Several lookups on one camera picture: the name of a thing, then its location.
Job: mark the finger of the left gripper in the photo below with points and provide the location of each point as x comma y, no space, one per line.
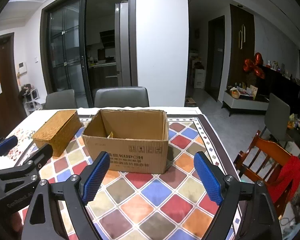
32,165
7,144

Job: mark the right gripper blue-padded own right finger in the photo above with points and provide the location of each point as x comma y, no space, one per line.
259,219

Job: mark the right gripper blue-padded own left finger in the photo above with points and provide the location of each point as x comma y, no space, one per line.
44,220

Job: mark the woven wicker box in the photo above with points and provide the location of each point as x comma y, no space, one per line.
58,131

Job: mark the brown entrance door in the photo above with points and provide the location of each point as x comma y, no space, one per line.
12,112

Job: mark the red wooden chair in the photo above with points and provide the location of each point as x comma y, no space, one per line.
268,162

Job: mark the grey dining chair left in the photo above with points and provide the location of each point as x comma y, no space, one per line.
61,100

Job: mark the grey dining chair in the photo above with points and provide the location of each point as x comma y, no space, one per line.
61,100
122,97

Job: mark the white intercom panel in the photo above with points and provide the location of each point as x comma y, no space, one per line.
22,68

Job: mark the grey chair right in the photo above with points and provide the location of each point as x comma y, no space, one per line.
276,118

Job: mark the open cardboard box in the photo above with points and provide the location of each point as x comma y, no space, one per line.
139,143

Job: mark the grey dining chair centre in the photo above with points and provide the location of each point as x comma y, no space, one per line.
122,97

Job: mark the white low cabinet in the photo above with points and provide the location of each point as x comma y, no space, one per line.
243,106

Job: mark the glass sliding door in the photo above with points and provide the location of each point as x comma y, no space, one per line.
64,60

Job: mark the red foil balloon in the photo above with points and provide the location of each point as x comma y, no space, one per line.
254,65

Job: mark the dark wooden wardrobe door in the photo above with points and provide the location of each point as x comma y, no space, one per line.
242,43

